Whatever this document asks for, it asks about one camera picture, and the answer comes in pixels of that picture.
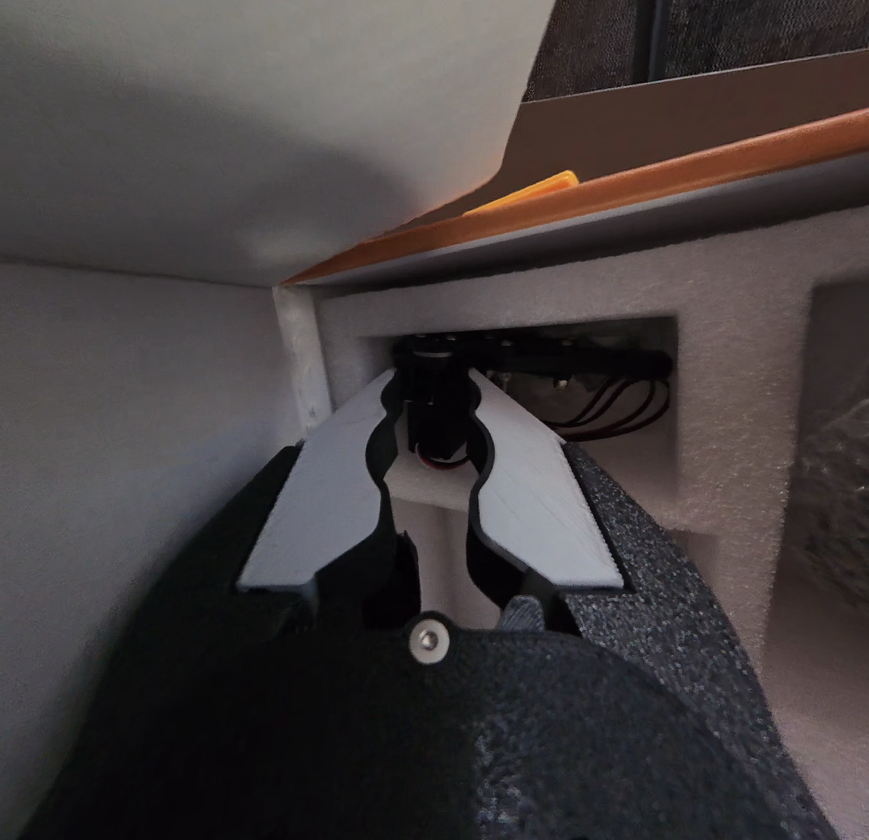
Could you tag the black toy claw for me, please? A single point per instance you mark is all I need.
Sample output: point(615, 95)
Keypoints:
point(434, 406)

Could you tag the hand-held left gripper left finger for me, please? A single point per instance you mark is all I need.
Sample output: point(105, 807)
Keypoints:
point(319, 514)

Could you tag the white foam insert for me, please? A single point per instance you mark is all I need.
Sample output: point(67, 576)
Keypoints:
point(733, 392)

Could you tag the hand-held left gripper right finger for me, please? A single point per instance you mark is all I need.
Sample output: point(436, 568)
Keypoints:
point(543, 514)

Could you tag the orange white cardboard box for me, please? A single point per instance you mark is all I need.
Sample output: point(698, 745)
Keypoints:
point(203, 107)

